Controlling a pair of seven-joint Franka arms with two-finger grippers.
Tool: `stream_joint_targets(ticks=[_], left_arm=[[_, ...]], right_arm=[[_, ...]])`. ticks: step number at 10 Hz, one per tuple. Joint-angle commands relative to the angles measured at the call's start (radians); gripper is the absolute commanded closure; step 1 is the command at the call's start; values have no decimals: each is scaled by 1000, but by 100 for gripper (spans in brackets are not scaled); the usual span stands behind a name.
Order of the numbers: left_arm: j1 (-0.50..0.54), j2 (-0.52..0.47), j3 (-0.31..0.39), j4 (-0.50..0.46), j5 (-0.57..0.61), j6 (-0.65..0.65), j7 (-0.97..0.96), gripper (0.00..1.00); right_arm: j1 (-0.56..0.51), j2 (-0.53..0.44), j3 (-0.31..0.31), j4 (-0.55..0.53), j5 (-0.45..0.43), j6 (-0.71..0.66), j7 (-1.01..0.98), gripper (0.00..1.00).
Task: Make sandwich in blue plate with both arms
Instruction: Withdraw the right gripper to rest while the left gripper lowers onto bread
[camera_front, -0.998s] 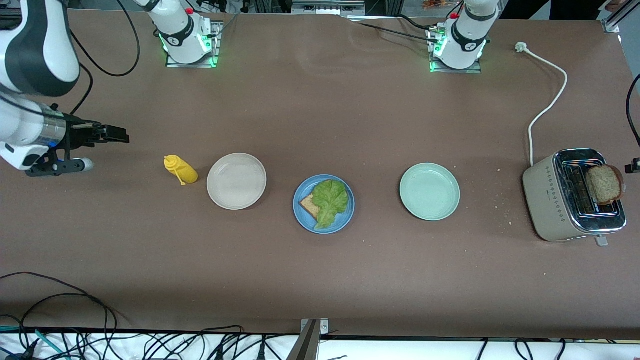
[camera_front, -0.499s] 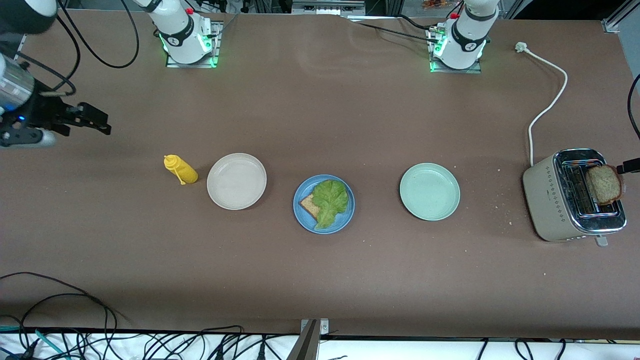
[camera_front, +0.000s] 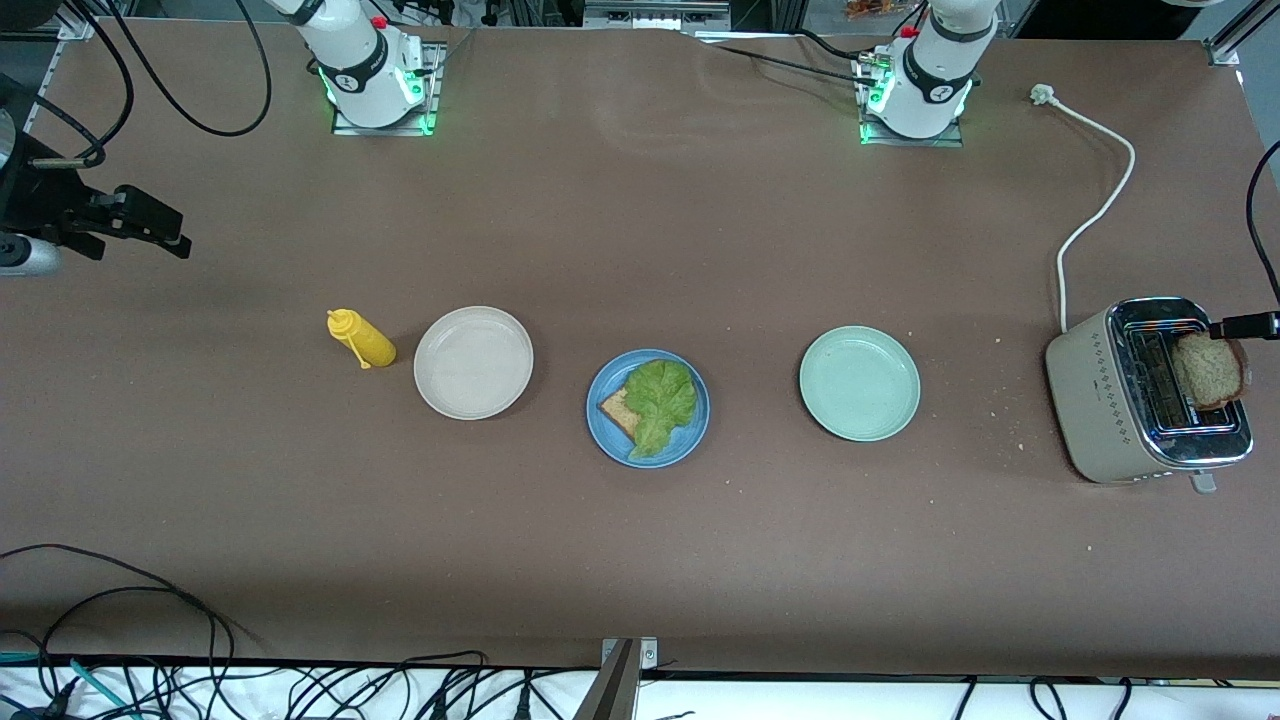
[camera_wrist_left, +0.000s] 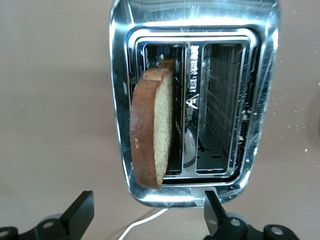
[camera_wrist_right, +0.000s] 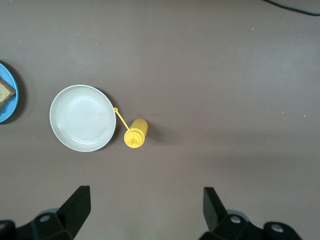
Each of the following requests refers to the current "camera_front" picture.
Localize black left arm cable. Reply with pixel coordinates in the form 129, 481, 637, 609
1245, 140, 1280, 311

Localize teal cable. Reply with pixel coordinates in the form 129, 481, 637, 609
0, 650, 136, 720

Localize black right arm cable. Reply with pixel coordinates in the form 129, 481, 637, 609
95, 0, 273, 138

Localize pale green plate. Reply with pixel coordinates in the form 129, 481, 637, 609
798, 325, 922, 442

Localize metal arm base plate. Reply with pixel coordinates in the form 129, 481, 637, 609
855, 50, 967, 149
330, 40, 447, 137

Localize black looped floor cable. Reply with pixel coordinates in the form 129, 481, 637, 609
0, 543, 238, 720

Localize black hanging cable loop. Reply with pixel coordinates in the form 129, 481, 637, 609
0, 0, 136, 169

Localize black base supply cables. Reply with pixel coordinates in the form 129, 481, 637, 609
700, 28, 881, 91

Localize green lettuce leaf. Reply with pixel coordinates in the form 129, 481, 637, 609
622, 358, 699, 461

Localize brown bread slice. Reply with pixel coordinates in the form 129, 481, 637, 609
597, 386, 643, 441
1171, 332, 1251, 412

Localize aluminium frame profile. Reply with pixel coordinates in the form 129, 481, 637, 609
573, 636, 661, 720

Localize white toaster power cord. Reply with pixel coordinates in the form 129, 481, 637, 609
1030, 83, 1137, 334

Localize beige and chrome toaster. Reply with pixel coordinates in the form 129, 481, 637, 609
1045, 297, 1255, 495

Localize aluminium table corner rail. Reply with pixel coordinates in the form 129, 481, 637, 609
20, 0, 99, 131

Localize yellow squeeze bottle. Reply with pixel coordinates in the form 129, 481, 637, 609
326, 308, 397, 371

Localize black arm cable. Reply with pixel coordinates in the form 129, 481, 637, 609
95, 0, 273, 138
1245, 140, 1280, 311

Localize blue plate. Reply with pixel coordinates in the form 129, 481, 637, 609
586, 348, 712, 469

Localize off-white plate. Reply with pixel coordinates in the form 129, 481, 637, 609
413, 305, 535, 421

